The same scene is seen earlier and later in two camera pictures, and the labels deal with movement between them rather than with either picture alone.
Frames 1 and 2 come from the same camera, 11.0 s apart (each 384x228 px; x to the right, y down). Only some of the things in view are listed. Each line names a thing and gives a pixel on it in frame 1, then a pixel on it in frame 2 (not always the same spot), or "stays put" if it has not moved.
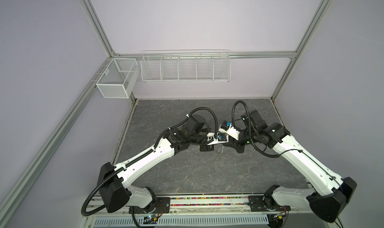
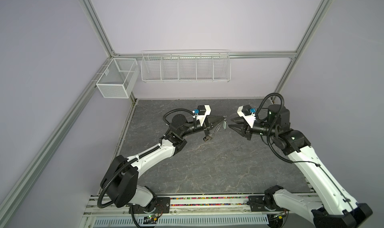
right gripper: [239, 149] -> [243, 128]
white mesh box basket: [120, 78] stays put
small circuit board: [150, 219] stays put
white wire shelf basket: [186, 66] stays put
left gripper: [207, 148] -> [206, 127]
